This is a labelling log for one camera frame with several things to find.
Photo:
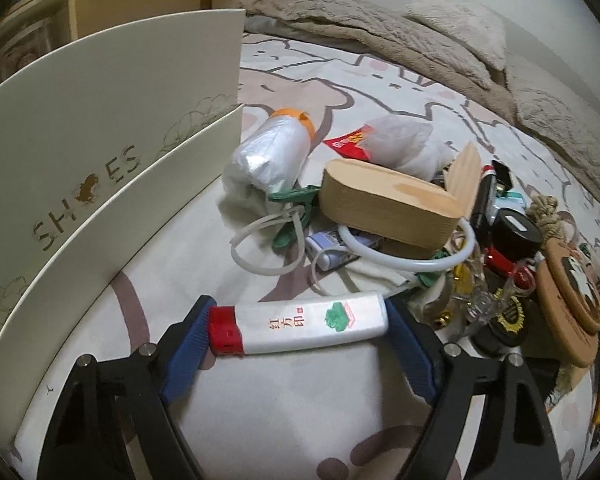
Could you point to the beige folded blanket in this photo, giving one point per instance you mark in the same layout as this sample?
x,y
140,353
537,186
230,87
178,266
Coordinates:
x,y
265,22

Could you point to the white tube red cap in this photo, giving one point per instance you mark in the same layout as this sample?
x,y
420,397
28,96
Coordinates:
x,y
305,325

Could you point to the printed bed sheet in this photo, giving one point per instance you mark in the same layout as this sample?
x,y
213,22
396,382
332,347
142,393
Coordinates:
x,y
280,410

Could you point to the plastic bag roll orange core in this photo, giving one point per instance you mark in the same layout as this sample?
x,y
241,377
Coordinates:
x,y
270,155

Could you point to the fluffy beige pillow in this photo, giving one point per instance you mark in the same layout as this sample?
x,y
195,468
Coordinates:
x,y
455,25

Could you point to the small blue white bottle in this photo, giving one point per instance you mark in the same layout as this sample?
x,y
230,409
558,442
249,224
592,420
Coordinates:
x,y
332,247

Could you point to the quilted beige pillow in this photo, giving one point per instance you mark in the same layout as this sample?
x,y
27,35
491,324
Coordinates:
x,y
380,35
555,110

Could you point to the white cardboard shoe box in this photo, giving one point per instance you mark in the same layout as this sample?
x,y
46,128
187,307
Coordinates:
x,y
105,110

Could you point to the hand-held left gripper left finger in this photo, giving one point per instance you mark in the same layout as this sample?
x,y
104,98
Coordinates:
x,y
187,350

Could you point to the flat wooden block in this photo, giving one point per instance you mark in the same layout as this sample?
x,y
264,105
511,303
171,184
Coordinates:
x,y
465,180

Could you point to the red snack packet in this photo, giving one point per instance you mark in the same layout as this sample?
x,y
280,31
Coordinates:
x,y
347,144

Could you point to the brown round trivet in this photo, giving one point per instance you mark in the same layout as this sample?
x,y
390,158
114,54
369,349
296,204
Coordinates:
x,y
560,330

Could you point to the wooden oval box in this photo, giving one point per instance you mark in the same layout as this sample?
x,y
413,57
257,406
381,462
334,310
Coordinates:
x,y
380,205

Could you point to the black round jar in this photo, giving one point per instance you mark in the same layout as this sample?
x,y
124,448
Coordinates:
x,y
515,232

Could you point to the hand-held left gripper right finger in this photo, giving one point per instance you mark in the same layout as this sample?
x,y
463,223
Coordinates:
x,y
415,355

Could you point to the black lighter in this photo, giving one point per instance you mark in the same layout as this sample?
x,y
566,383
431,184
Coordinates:
x,y
482,195

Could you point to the green clothes peg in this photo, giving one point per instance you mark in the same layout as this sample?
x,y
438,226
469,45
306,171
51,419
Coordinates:
x,y
292,194
287,232

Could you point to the crumpled white plastic bag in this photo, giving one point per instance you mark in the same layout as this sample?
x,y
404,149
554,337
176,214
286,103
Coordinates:
x,y
405,140

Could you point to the wooden bedside shelf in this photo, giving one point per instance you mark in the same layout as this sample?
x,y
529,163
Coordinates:
x,y
130,5

